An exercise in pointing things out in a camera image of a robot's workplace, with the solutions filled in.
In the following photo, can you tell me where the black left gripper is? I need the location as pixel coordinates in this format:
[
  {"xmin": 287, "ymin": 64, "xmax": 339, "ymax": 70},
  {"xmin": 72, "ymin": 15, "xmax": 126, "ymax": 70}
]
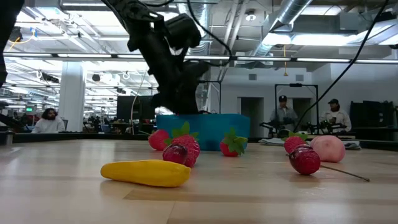
[{"xmin": 146, "ymin": 46, "xmax": 211, "ymax": 114}]

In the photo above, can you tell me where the large red toy strawberry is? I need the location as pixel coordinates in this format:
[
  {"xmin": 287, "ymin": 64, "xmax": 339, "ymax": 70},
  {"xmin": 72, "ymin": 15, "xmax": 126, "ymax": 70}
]
[{"xmin": 147, "ymin": 129, "xmax": 170, "ymax": 152}]

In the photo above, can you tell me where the dark red toy cherry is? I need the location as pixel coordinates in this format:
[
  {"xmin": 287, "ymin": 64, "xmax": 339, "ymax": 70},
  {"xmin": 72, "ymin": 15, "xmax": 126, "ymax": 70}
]
[
  {"xmin": 162, "ymin": 143, "xmax": 189, "ymax": 166},
  {"xmin": 289, "ymin": 144, "xmax": 371, "ymax": 182}
]

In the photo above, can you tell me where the yellow toy banana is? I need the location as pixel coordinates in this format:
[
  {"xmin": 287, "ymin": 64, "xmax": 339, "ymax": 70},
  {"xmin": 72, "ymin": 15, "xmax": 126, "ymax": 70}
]
[{"xmin": 99, "ymin": 159, "xmax": 192, "ymax": 188}]

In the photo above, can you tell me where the pink toy peach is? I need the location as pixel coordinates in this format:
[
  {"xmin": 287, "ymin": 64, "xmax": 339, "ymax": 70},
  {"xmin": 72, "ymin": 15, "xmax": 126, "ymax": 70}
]
[{"xmin": 310, "ymin": 134, "xmax": 346, "ymax": 163}]

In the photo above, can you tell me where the teal plastic container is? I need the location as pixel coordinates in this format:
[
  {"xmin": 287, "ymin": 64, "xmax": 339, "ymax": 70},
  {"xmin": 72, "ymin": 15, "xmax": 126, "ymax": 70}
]
[{"xmin": 156, "ymin": 113, "xmax": 251, "ymax": 152}]

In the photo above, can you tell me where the black computer monitor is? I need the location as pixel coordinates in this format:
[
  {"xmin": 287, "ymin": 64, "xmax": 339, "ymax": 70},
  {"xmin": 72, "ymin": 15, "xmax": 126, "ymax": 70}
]
[{"xmin": 116, "ymin": 95, "xmax": 156, "ymax": 121}]

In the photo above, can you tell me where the grey folded cloth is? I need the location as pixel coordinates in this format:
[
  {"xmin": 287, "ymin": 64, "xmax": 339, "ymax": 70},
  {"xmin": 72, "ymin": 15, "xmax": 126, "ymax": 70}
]
[{"xmin": 259, "ymin": 138, "xmax": 362, "ymax": 151}]

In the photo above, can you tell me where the person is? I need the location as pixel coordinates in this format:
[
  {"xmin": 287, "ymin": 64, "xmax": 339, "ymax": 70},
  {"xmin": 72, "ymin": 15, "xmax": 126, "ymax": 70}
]
[
  {"xmin": 269, "ymin": 95, "xmax": 299, "ymax": 131},
  {"xmin": 30, "ymin": 107, "xmax": 67, "ymax": 134},
  {"xmin": 319, "ymin": 98, "xmax": 353, "ymax": 132}
]

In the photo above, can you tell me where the suspended linear light bar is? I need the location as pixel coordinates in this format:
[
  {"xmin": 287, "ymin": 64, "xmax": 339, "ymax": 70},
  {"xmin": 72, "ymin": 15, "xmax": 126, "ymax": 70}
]
[{"xmin": 2, "ymin": 52, "xmax": 398, "ymax": 65}]

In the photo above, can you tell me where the white square pillar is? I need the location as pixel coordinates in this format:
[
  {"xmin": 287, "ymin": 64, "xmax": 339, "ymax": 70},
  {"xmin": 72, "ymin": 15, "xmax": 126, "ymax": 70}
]
[{"xmin": 57, "ymin": 60, "xmax": 87, "ymax": 133}]

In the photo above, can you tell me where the black background robot station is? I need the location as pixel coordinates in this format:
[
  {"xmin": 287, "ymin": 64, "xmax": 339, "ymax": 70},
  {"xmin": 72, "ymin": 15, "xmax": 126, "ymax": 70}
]
[{"xmin": 259, "ymin": 119, "xmax": 355, "ymax": 139}]

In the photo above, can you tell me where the black cabinet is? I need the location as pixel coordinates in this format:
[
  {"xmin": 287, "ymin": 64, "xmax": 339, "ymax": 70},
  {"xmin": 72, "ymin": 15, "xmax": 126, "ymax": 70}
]
[{"xmin": 349, "ymin": 100, "xmax": 396, "ymax": 141}]

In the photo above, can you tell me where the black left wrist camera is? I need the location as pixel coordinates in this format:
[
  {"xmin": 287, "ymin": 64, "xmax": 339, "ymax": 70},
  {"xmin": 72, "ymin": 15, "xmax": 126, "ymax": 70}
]
[{"xmin": 164, "ymin": 12, "xmax": 203, "ymax": 50}]

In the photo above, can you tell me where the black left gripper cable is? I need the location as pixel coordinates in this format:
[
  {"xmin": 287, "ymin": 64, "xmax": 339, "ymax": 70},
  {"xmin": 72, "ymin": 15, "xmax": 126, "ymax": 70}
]
[{"xmin": 185, "ymin": 0, "xmax": 233, "ymax": 58}]

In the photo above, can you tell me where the black aluminium table frame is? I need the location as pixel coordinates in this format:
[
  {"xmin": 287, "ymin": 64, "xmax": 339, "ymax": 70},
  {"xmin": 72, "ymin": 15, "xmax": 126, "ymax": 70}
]
[{"xmin": 0, "ymin": 130, "xmax": 398, "ymax": 152}]

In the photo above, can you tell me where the silver ventilation duct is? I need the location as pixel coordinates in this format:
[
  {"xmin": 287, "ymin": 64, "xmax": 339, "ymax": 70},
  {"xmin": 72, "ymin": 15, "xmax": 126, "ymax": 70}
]
[{"xmin": 250, "ymin": 0, "xmax": 313, "ymax": 58}]

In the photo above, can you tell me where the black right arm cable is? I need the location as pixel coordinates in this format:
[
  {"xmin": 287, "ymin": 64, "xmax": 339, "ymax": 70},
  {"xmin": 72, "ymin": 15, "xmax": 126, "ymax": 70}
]
[{"xmin": 293, "ymin": 0, "xmax": 389, "ymax": 132}]

